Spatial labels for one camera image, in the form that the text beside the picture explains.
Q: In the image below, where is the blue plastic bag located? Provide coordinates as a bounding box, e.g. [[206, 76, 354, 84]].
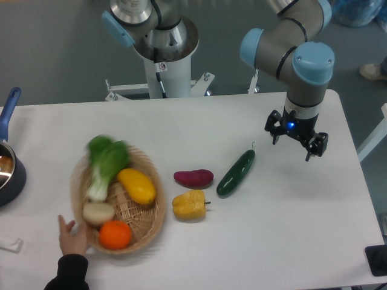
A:
[[330, 0, 386, 32]]

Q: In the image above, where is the black device at table edge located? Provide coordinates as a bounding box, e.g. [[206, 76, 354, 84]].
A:
[[365, 245, 387, 277]]

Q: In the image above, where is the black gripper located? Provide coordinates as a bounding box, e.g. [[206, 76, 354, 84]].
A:
[[264, 98, 328, 161]]

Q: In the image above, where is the green bok choy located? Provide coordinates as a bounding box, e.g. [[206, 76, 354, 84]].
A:
[[87, 135, 129, 202]]

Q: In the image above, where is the woven wicker basket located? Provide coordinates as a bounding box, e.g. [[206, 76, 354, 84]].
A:
[[70, 146, 166, 255]]

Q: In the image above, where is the white frame at right edge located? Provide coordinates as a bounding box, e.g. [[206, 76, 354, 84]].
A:
[[356, 103, 386, 162]]

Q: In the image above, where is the purple sweet potato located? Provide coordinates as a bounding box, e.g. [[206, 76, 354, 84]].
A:
[[174, 169, 214, 188]]

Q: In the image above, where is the green cucumber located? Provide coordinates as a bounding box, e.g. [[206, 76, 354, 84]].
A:
[[216, 142, 256, 198]]

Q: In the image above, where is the clear plastic packet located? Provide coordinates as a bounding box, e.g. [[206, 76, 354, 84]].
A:
[[0, 235, 24, 253]]

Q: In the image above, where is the yellow bell pepper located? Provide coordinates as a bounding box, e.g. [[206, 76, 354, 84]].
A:
[[172, 190, 210, 220]]

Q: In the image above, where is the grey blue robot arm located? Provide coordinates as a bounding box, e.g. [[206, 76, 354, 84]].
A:
[[101, 1, 335, 156]]

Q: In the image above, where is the orange fruit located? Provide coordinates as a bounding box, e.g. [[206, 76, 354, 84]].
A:
[[99, 220, 132, 250]]

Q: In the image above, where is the black sleeved forearm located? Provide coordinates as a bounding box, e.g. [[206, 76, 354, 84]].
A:
[[44, 254, 89, 290]]

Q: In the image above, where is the dark blue saucepan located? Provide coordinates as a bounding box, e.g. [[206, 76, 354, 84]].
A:
[[1, 87, 27, 207]]

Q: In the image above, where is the person's bare hand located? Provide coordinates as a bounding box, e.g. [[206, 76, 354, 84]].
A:
[[58, 215, 89, 256]]

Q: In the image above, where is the yellow mango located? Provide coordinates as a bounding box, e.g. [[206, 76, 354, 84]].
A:
[[117, 168, 156, 205]]

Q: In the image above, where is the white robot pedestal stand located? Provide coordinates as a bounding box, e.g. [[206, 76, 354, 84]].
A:
[[104, 18, 261, 102]]

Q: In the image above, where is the white shoe on floor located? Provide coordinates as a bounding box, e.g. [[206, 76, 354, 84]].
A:
[[359, 64, 386, 81]]

